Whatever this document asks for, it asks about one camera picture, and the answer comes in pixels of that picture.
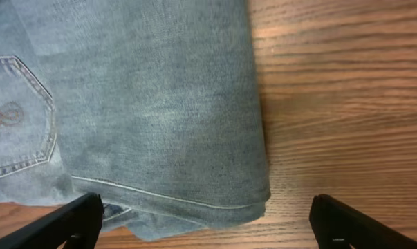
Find light blue denim jeans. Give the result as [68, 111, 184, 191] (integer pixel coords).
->
[0, 0, 270, 241]

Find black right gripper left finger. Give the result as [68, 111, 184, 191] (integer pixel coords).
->
[0, 193, 104, 249]

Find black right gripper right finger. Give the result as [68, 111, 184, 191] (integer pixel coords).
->
[309, 194, 417, 249]

